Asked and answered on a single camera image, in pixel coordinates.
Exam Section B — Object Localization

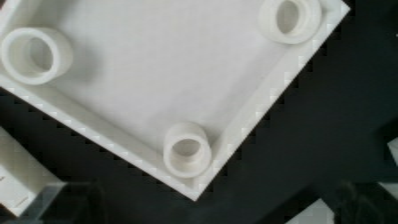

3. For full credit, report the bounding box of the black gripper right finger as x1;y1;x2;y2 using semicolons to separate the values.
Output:
283;179;398;224

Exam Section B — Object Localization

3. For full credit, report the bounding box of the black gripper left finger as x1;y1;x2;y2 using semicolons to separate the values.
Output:
16;182;109;224

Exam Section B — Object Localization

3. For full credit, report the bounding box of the white square tabletop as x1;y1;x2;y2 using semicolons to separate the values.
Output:
0;0;350;198

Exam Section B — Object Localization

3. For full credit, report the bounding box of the white L-shaped obstacle wall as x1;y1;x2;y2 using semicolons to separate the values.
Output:
0;127;66;216

